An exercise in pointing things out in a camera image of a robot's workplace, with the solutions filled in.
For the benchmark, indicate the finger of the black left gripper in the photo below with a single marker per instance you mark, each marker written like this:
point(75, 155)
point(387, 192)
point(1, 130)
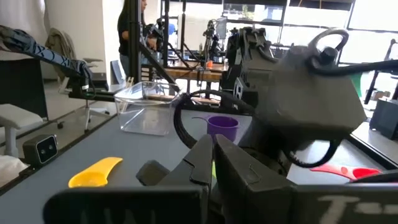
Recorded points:
point(152, 172)

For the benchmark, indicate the green panel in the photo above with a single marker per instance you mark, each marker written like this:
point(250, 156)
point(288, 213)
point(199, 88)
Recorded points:
point(357, 84)

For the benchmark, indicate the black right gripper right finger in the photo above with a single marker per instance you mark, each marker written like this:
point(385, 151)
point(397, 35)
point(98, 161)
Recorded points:
point(245, 193)

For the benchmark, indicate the white bench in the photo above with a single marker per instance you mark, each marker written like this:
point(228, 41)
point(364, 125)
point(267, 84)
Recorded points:
point(18, 116)

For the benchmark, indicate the black table-level camera box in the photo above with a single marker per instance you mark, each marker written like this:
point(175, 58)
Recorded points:
point(40, 151)

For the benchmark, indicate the purple measuring cup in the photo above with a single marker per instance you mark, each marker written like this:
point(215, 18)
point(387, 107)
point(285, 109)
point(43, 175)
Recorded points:
point(222, 129)

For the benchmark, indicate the grey leaning board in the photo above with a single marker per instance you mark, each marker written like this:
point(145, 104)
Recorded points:
point(117, 71)

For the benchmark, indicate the wooden desk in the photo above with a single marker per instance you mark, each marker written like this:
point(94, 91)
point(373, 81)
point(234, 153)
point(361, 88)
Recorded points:
point(186, 74)

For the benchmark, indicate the black computer tower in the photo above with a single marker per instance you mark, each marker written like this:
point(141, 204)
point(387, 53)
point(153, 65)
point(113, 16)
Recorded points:
point(385, 119)

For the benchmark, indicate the white cloth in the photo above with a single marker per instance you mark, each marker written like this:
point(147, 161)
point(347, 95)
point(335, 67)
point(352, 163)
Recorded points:
point(9, 169)

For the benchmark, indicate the person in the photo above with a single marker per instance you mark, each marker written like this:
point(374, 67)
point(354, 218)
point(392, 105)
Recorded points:
point(123, 31)

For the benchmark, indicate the red measuring cup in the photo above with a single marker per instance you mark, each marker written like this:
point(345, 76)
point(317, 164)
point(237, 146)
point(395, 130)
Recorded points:
point(363, 172)

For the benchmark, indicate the black partition panel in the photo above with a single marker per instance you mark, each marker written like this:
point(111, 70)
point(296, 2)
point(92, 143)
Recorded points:
point(21, 84)

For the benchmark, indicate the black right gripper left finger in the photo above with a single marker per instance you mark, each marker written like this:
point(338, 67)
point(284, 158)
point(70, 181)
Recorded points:
point(199, 165)

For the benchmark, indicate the black vertical frame post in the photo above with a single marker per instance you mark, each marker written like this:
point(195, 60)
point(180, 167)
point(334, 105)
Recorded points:
point(134, 37)

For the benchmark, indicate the small orange cup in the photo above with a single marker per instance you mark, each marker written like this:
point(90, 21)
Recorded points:
point(209, 64)

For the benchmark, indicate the clear plastic basket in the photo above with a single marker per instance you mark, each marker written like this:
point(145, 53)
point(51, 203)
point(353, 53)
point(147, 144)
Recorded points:
point(146, 121)

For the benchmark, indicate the black background robot arm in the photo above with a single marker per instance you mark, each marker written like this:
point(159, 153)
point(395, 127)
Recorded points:
point(211, 40)

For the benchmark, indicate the grey office chair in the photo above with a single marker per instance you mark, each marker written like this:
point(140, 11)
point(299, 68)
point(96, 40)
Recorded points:
point(60, 46)

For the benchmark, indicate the black diagonal frame brace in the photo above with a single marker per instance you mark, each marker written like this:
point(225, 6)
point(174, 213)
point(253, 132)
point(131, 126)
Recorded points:
point(158, 67)

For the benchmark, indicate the yellow measuring cup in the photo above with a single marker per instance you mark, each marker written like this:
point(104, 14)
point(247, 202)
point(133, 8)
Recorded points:
point(93, 175)

